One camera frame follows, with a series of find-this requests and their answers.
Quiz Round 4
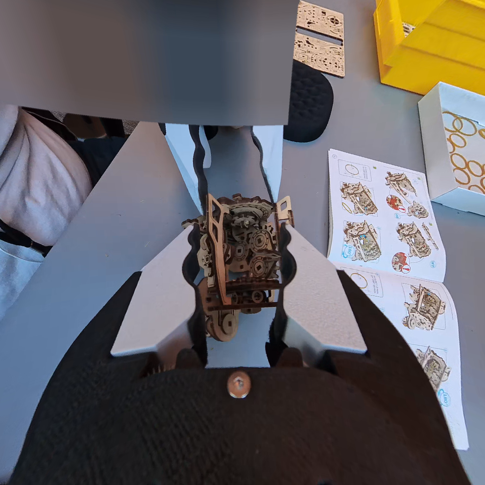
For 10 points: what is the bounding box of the white cardboard box tray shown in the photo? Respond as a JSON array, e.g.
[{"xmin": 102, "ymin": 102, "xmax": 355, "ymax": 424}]
[{"xmin": 418, "ymin": 81, "xmax": 485, "ymax": 216}]

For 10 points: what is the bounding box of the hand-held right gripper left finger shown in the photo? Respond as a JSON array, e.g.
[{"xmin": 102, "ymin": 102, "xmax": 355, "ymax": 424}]
[{"xmin": 111, "ymin": 224, "xmax": 208, "ymax": 368}]

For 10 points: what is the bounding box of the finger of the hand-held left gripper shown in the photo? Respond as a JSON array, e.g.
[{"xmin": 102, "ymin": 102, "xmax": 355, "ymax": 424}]
[
  {"xmin": 165, "ymin": 123, "xmax": 209, "ymax": 216},
  {"xmin": 250, "ymin": 125, "xmax": 284, "ymax": 204}
]

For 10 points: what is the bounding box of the black strap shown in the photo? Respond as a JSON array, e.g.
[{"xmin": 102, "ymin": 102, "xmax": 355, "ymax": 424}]
[{"xmin": 0, "ymin": 220, "xmax": 52, "ymax": 258}]

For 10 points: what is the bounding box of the laser-cut wooden parts sheet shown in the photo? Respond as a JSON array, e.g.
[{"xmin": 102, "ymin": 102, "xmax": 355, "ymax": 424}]
[{"xmin": 294, "ymin": 0, "xmax": 346, "ymax": 78}]

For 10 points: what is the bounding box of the wooden mechanical gear model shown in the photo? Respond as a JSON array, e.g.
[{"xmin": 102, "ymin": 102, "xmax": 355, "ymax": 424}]
[{"xmin": 181, "ymin": 193, "xmax": 295, "ymax": 343}]

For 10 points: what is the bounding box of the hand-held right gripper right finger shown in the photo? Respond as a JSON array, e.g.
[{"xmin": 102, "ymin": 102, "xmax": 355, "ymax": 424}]
[{"xmin": 265, "ymin": 224, "xmax": 367, "ymax": 367}]

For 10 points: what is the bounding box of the black textured pad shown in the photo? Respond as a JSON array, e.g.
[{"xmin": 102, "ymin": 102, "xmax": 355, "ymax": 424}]
[{"xmin": 284, "ymin": 61, "xmax": 335, "ymax": 144}]

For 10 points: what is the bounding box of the pile of rubber bands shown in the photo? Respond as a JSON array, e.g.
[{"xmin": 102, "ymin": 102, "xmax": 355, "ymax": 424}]
[{"xmin": 443, "ymin": 110, "xmax": 485, "ymax": 194}]

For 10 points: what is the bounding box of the yellow plastic bin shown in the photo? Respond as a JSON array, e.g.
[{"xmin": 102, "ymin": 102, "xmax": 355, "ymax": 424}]
[{"xmin": 373, "ymin": 0, "xmax": 485, "ymax": 95}]

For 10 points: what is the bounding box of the white instruction booklet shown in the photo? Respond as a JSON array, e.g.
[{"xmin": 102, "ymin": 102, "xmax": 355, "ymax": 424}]
[{"xmin": 327, "ymin": 149, "xmax": 470, "ymax": 451}]

